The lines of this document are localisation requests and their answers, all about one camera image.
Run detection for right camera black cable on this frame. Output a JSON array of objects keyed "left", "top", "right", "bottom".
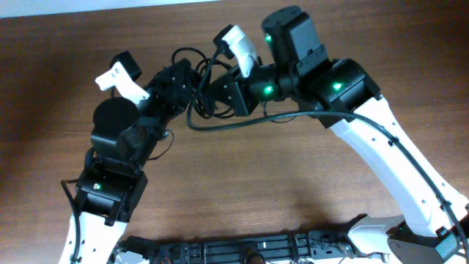
[{"left": 185, "top": 47, "right": 469, "bottom": 254}]

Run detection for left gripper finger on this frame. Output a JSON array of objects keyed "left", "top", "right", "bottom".
[
  {"left": 144, "top": 66, "right": 180, "bottom": 95},
  {"left": 161, "top": 59, "right": 191, "bottom": 110}
]

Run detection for black cable bundle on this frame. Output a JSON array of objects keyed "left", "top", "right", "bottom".
[{"left": 171, "top": 46, "right": 243, "bottom": 120}]

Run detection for camera black cable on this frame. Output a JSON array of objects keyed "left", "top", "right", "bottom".
[
  {"left": 60, "top": 146, "right": 96, "bottom": 264},
  {"left": 185, "top": 47, "right": 469, "bottom": 254}
]

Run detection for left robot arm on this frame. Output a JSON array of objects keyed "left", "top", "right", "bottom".
[{"left": 59, "top": 59, "right": 191, "bottom": 263}]

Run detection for left camera black cable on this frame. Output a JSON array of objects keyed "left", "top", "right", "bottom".
[{"left": 60, "top": 146, "right": 96, "bottom": 264}]

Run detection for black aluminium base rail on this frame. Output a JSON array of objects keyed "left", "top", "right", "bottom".
[{"left": 108, "top": 230, "right": 366, "bottom": 264}]

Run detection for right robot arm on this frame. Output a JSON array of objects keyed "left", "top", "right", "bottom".
[{"left": 210, "top": 6, "right": 468, "bottom": 263}]

